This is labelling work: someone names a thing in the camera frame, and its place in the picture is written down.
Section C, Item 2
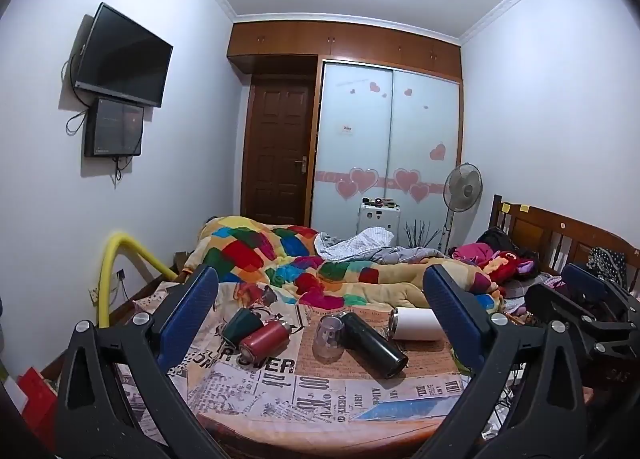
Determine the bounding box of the yellow foam tube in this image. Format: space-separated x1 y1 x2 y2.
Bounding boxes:
97 232 179 329

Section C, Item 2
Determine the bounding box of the brown wooden door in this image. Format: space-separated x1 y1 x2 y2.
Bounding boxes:
241 75 319 228

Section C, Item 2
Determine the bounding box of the black wall cable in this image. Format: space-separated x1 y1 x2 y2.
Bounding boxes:
65 109 90 136

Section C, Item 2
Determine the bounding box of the black twig plant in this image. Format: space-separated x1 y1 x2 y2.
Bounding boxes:
404 220 439 250

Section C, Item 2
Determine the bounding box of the black tall cup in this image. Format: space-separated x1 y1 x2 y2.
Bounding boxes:
334 311 410 380

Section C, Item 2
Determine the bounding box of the red plush toy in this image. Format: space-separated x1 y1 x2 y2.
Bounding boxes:
475 250 537 285

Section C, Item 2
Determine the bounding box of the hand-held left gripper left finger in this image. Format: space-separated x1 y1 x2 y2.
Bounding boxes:
54 264 221 459

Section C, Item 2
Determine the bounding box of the wooden bed headboard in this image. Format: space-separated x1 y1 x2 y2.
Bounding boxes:
488 194 640 285

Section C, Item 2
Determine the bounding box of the wooden overhead cabinet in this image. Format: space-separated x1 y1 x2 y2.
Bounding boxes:
227 22 463 84

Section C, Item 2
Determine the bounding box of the standing electric fan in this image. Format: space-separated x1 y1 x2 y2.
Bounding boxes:
437 162 484 256

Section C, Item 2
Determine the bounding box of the newspaper print bed sheet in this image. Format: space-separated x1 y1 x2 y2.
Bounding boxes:
117 279 506 450

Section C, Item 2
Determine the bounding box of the black bag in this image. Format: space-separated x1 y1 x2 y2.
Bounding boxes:
476 226 521 254

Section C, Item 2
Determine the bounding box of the white box appliance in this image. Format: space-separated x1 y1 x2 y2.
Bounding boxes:
357 198 403 246

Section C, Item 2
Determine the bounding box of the red box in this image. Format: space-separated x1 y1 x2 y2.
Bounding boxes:
17 367 60 450

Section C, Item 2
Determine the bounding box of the small black wall monitor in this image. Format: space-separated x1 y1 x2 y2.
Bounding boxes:
84 98 145 158

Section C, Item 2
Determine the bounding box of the colourful patchwork blanket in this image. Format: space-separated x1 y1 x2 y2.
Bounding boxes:
181 217 506 318

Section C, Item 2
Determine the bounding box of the wall-mounted black television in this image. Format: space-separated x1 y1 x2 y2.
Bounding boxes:
73 2 174 108

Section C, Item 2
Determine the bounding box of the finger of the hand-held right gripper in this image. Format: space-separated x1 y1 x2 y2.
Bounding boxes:
560 263 632 322
525 283 603 340

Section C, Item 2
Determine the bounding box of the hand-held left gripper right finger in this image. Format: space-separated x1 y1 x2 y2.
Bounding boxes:
414 263 591 459

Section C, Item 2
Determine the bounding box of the black patterned cloth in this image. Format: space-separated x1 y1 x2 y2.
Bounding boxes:
586 247 628 287

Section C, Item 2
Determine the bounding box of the white patterned cloth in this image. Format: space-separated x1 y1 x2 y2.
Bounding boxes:
314 227 396 261

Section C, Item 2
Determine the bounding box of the pink cloth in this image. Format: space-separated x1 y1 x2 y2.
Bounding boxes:
450 243 496 265

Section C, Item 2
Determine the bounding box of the clear plastic cup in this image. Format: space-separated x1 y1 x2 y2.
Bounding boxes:
313 315 346 361

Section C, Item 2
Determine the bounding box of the grey cloth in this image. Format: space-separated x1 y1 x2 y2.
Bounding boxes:
370 245 453 264

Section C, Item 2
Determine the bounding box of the frosted sliding wardrobe with hearts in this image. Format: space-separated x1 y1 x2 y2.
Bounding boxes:
309 57 464 255

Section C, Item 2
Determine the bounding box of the dark green cup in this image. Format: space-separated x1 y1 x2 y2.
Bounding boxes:
222 308 265 347

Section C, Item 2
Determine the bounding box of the red cup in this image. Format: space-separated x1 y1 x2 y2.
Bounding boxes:
238 319 292 365

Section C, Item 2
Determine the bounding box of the white cup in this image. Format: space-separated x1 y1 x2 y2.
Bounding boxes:
388 307 451 342

